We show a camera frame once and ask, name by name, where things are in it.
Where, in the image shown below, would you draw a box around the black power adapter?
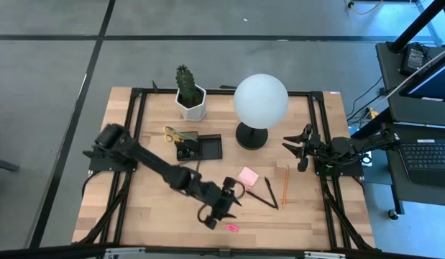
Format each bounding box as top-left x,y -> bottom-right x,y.
398,42 -> 430,77

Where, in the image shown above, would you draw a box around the black slanted pole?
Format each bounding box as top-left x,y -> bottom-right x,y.
387,0 -> 445,55

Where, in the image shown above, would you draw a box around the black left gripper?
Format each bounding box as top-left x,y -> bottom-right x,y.
185,176 -> 244,231

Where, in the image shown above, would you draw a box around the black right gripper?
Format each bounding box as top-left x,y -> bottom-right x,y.
281,123 -> 335,173

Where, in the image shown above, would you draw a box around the black mesh desk organizer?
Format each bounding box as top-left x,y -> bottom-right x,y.
173,129 -> 224,162

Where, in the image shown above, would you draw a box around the white globe table lamp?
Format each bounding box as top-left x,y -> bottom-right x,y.
233,73 -> 290,151

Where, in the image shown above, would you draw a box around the green cactus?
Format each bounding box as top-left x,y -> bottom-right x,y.
175,64 -> 203,104

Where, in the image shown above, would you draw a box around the black aluminium table frame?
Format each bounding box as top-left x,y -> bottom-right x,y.
72,86 -> 376,253

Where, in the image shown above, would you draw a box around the black crossbeam with silver brackets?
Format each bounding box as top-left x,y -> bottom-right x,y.
0,242 -> 445,259

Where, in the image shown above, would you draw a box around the black desk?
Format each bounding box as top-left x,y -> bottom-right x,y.
351,42 -> 445,217

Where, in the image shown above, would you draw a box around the black pen with white print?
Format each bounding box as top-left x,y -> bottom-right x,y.
244,190 -> 279,211

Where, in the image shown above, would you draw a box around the orange floor cable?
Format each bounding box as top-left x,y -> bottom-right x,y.
345,0 -> 385,17

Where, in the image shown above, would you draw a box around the yellow handled scissors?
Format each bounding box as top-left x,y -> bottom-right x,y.
162,125 -> 199,144

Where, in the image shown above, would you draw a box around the black computer monitor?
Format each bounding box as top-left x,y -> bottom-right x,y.
398,45 -> 445,104

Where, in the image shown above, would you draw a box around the white plant pot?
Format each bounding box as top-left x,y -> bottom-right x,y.
174,83 -> 208,122

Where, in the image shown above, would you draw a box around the plain black pen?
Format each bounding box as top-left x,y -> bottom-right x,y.
263,176 -> 280,211

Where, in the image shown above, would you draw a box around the black keyboard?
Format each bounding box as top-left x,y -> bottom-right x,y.
399,137 -> 445,188

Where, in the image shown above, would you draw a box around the orange pencil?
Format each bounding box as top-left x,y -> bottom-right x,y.
281,165 -> 290,210

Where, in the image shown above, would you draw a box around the grey chair leg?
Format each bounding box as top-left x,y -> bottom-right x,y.
0,156 -> 20,174

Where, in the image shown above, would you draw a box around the pink sticky note pad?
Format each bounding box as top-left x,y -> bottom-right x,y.
238,165 -> 260,191

